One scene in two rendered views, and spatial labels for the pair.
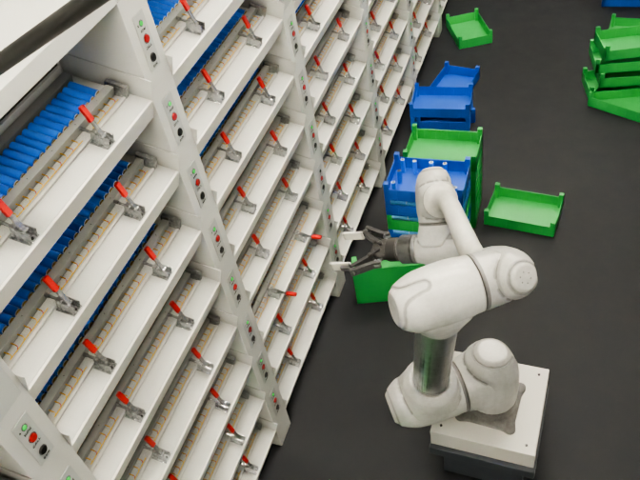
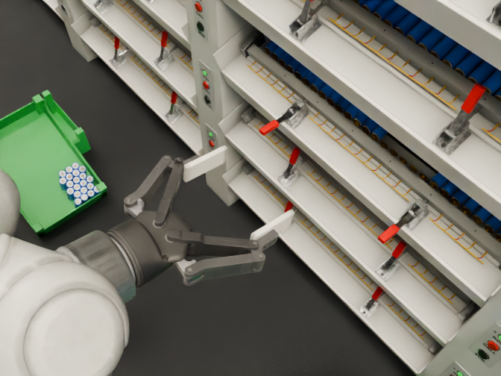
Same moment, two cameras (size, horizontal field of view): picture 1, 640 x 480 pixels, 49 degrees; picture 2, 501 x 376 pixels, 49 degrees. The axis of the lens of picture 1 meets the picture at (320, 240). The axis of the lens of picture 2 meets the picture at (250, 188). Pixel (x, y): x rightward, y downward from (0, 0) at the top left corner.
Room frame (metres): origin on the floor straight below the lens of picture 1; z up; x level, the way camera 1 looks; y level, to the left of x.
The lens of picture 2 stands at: (1.76, -0.43, 1.24)
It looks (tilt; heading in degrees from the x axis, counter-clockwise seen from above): 57 degrees down; 113
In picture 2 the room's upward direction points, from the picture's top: straight up
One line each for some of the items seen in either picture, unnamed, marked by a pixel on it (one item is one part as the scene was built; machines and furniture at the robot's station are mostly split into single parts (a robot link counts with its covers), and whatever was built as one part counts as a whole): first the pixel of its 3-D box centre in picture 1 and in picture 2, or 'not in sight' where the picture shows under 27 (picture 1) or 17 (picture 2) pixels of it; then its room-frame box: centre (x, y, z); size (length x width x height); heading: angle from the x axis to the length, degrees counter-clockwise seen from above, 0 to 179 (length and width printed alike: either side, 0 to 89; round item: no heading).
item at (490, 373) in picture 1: (488, 372); not in sight; (1.16, -0.40, 0.44); 0.18 x 0.16 x 0.22; 97
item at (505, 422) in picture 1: (491, 392); not in sight; (1.18, -0.42, 0.30); 0.22 x 0.18 x 0.06; 149
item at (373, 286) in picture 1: (390, 277); not in sight; (1.91, -0.25, 0.10); 0.30 x 0.08 x 0.20; 81
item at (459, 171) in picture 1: (427, 178); not in sight; (2.07, -0.46, 0.44); 0.30 x 0.20 x 0.08; 64
